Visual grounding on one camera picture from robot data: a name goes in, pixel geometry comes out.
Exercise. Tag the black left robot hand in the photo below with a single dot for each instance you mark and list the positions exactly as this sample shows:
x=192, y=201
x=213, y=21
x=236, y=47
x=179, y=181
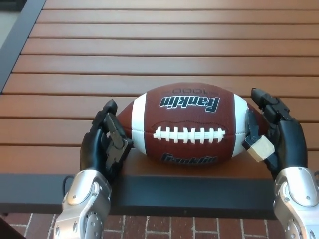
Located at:
x=93, y=149

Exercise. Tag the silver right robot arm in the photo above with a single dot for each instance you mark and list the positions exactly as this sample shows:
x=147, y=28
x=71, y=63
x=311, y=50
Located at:
x=294, y=189

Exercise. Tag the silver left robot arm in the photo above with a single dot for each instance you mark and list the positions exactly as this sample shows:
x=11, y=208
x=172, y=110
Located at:
x=79, y=189

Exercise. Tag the brown Franklin leather football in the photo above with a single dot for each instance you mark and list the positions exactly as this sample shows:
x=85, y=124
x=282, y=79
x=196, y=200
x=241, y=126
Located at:
x=189, y=119

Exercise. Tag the wooden slat table black frame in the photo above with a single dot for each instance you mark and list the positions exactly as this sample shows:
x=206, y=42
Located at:
x=174, y=194

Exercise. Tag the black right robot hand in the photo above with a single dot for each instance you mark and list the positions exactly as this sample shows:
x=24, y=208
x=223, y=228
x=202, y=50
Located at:
x=291, y=142

